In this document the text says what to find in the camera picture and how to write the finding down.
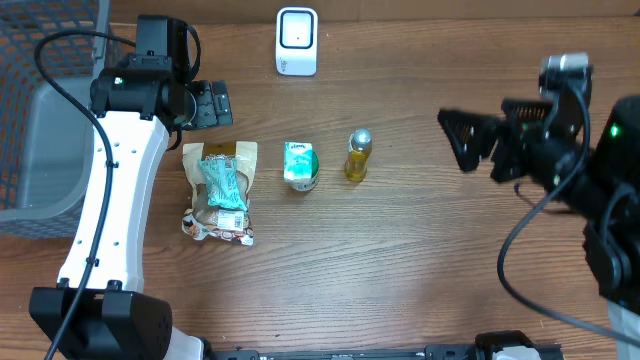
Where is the green lid jar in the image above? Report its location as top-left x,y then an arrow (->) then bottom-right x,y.
289,151 -> 319,192

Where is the tissue pack white green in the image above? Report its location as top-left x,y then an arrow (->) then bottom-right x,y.
283,142 -> 313,183

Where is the teal snack packet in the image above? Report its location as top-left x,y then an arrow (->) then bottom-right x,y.
198,155 -> 248,211

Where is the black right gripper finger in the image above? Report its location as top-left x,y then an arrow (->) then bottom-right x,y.
437,109 -> 500,173
501,98 -> 553,123

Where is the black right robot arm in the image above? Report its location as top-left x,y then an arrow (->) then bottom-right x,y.
437,90 -> 639,313

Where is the brown snack bag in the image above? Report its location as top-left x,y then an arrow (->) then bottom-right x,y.
182,141 -> 258,246

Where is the yellow oil bottle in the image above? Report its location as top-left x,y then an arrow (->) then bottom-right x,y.
344,128 -> 373,182

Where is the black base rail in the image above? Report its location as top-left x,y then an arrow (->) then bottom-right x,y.
204,330 -> 565,360

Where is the dark grey plastic basket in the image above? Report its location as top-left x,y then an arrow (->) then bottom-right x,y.
1,0 -> 111,239

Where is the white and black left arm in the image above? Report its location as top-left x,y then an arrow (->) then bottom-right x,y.
29,53 -> 215,359

